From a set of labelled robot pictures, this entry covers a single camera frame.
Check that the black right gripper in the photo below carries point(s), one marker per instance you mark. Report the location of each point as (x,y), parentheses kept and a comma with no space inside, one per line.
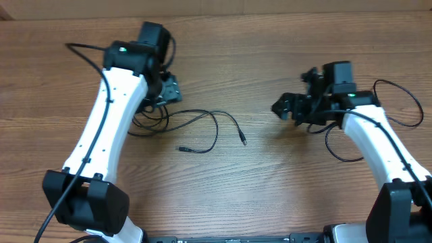
(298,115)

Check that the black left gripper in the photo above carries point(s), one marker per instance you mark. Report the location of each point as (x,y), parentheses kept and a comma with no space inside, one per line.
(171,90)

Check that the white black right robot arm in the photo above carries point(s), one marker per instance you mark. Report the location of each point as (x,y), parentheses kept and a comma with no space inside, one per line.
(402,209)

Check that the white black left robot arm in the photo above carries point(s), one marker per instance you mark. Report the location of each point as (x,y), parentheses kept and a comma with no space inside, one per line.
(83,195)

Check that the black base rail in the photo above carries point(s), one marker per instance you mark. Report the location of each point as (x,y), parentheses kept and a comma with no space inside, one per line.
(243,238)

